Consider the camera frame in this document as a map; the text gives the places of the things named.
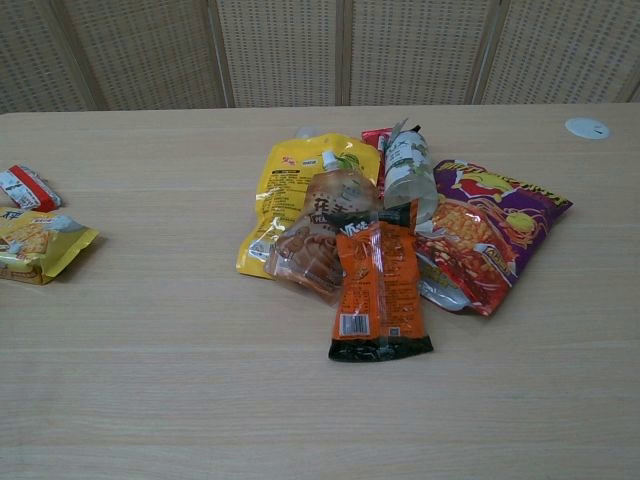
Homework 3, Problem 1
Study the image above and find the brown spouted drink pouch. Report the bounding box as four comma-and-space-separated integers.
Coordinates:
263, 149, 382, 301

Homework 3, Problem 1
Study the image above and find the yellow spouted pouch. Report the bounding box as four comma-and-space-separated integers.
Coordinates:
235, 126, 382, 277

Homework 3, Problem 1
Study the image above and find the orange and black snack packet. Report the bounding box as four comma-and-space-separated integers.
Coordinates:
327, 205, 434, 362

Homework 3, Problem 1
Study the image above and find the white and green snack packet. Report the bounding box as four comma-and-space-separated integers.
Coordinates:
378, 118, 440, 236

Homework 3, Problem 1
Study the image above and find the purple and red chips bag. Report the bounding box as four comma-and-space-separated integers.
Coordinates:
412, 157, 574, 317

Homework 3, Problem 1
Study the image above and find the perforated folding screen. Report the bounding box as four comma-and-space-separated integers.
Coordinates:
0, 0, 640, 115

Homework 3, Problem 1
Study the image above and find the yellow cracker packet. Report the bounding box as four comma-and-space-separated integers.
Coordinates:
0, 206, 101, 286

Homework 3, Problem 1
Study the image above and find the red and white snack packet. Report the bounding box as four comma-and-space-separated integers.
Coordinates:
0, 164, 64, 214

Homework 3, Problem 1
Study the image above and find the white round cable grommet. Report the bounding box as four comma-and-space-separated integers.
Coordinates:
564, 117, 611, 140

